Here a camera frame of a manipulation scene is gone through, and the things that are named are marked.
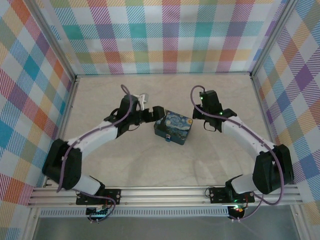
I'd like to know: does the starry night tin box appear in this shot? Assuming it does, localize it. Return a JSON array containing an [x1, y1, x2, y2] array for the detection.
[[153, 109, 195, 146]]

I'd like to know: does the left controller circuit board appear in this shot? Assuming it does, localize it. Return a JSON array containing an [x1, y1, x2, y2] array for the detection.
[[86, 203, 111, 217]]

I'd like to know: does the controller circuit board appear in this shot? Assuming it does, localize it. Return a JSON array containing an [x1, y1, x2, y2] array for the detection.
[[228, 203, 247, 215], [86, 203, 111, 217]]

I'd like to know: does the right controller circuit board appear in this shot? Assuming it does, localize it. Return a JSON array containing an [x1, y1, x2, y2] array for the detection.
[[228, 203, 247, 215]]

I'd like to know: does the grey metal sheet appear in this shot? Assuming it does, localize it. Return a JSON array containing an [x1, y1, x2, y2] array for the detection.
[[31, 216, 301, 240]]

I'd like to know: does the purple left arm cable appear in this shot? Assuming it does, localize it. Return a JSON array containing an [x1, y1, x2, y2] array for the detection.
[[56, 84, 133, 223]]

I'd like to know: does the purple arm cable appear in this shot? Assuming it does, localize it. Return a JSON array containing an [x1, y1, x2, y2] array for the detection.
[[56, 84, 133, 223], [190, 85, 285, 222]]

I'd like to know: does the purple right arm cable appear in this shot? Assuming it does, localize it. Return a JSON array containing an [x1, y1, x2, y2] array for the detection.
[[190, 85, 285, 222]]

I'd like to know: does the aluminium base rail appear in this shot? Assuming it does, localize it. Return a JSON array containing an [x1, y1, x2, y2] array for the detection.
[[26, 185, 304, 209]]

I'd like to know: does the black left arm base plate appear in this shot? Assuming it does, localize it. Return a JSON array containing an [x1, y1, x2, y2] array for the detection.
[[75, 188, 122, 207]]

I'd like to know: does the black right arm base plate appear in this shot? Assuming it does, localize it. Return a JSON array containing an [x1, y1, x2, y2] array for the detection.
[[208, 186, 255, 204]]

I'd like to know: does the slotted grey cable duct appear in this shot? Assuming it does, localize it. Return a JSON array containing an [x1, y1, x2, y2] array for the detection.
[[39, 208, 230, 218]]

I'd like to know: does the aluminium right frame post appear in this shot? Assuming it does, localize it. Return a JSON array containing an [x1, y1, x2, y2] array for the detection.
[[249, 0, 299, 77]]

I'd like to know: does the aluminium frame post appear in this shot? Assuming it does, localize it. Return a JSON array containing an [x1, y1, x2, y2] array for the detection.
[[26, 0, 79, 81], [249, 0, 299, 77]]

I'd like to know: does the aluminium left frame post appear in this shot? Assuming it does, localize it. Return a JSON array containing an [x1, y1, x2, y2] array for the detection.
[[26, 0, 79, 81]]

